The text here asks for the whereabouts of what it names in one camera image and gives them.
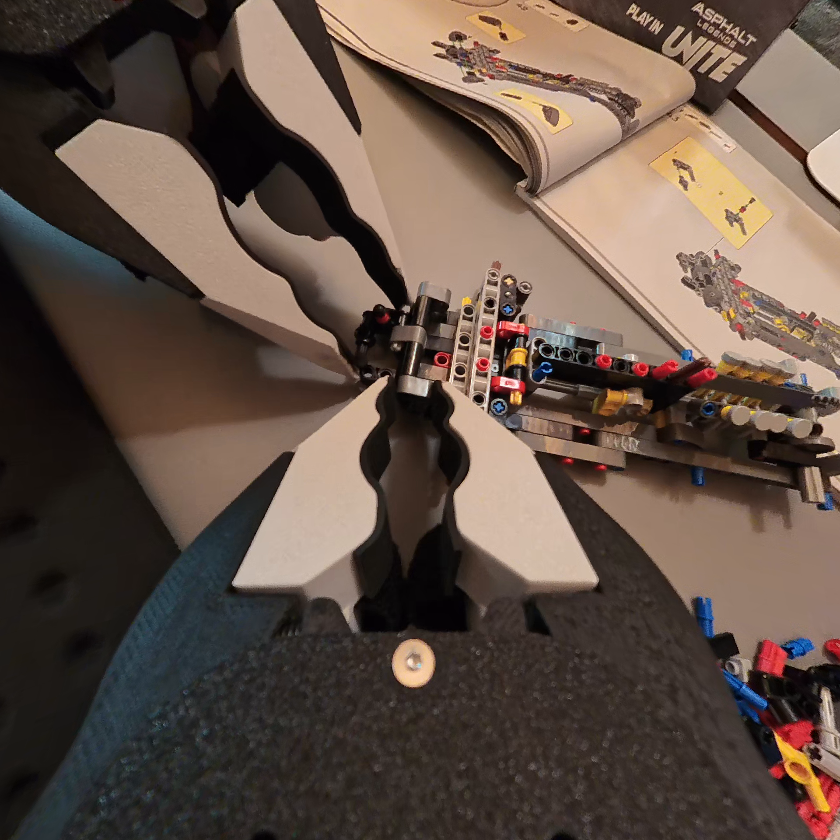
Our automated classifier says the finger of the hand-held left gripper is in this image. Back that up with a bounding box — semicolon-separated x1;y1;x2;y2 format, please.
56;120;358;382
220;0;409;309

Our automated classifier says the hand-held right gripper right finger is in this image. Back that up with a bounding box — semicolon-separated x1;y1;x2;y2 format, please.
438;381;599;624

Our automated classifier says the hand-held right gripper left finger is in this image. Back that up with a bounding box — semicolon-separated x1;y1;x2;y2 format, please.
231;379;396;631

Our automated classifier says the long lego chassis assembly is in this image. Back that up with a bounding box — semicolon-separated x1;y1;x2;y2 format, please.
354;259;840;513

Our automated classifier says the small black lego subassembly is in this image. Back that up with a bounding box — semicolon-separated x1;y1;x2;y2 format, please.
354;303;403;383

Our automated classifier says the pile of mixed lego pieces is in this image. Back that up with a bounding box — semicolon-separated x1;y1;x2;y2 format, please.
694;594;840;840

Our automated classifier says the lego instruction sheet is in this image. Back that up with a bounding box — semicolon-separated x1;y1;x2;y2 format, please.
518;105;840;395

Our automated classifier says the thick open lego instruction booklet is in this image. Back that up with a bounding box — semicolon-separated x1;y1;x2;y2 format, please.
315;0;697;194

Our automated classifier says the lego box with yellow car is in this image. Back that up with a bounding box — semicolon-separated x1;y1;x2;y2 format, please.
551;0;811;112

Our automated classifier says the black perforated panel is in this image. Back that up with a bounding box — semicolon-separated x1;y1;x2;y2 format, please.
0;249;181;840

